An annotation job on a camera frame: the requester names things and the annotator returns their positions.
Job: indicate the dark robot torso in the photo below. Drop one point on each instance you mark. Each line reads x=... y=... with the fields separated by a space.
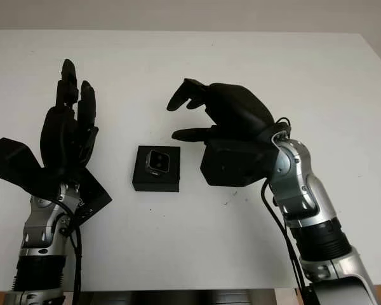
x=177 y=298

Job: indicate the black RealSense box lid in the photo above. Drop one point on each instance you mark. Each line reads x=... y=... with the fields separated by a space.
x=98 y=197

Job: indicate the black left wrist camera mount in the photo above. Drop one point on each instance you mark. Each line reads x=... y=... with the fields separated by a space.
x=9 y=159

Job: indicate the small white black camera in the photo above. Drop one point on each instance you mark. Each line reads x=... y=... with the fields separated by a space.
x=158 y=160

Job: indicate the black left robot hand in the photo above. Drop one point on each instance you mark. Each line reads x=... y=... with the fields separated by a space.
x=58 y=139

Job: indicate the black open box base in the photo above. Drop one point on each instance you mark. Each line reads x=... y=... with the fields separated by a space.
x=139 y=185

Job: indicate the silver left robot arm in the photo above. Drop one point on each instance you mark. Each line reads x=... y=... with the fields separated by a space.
x=41 y=232

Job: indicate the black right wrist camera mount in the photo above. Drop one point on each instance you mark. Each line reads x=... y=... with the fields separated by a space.
x=235 y=162

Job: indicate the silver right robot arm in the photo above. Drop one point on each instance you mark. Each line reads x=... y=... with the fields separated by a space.
x=304 y=190

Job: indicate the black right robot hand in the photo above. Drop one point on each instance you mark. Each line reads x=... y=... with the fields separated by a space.
x=238 y=111

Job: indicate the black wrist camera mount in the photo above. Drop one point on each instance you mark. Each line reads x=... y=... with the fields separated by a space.
x=235 y=162
x=9 y=159

